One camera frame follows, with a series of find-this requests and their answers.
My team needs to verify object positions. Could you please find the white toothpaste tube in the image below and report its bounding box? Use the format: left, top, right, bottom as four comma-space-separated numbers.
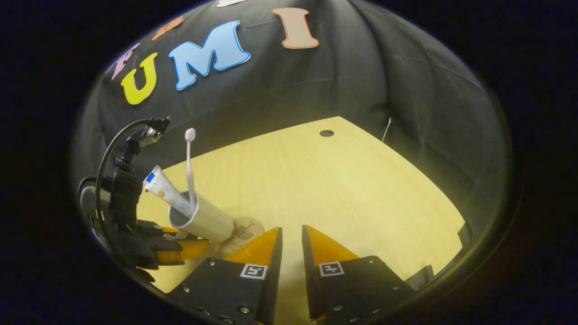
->
143, 165, 192, 218

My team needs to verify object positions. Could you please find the black block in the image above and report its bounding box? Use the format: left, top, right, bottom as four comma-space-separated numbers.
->
405, 265, 435, 290
457, 220, 475, 247

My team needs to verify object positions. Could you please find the black backdrop cloth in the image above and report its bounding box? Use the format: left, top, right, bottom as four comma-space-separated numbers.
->
72, 0, 513, 253

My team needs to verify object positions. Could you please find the white cup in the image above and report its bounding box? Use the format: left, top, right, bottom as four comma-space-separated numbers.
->
168, 190, 235, 243

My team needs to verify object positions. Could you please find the pink toothbrush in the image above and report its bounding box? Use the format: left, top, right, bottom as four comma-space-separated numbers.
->
184, 128, 198, 213

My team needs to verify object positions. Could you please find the wooden desktop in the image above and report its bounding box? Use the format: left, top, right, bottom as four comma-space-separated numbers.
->
135, 116, 466, 325

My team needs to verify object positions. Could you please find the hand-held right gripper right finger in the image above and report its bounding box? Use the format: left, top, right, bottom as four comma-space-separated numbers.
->
301, 224, 414, 323

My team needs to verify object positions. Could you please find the black cable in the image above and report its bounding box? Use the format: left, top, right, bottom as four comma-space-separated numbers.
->
94, 116, 172, 240

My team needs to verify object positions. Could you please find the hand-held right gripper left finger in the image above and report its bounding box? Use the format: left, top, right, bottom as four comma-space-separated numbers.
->
167, 227, 283, 325

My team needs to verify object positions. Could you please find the round wooden coaster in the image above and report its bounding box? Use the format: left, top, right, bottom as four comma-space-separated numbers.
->
224, 217, 266, 253

